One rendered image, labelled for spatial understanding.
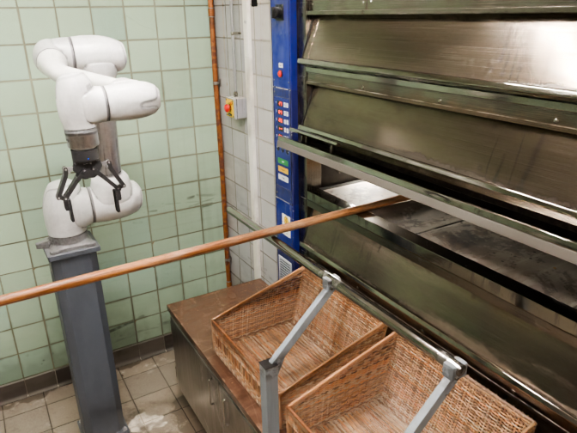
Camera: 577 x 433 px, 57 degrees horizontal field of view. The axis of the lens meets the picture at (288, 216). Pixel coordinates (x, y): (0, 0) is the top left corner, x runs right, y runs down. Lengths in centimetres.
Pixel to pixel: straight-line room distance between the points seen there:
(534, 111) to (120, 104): 110
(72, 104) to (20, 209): 135
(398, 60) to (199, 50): 146
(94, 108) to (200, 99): 142
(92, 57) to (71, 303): 102
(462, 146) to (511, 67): 27
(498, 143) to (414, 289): 61
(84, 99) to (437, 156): 102
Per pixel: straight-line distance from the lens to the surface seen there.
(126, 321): 324
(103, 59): 215
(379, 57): 182
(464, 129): 161
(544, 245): 130
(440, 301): 181
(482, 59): 153
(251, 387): 205
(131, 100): 163
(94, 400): 274
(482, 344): 172
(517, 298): 159
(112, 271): 166
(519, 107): 147
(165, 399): 304
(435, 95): 166
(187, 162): 301
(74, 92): 160
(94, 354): 260
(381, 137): 183
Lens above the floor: 191
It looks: 21 degrees down
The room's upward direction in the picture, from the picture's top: 1 degrees counter-clockwise
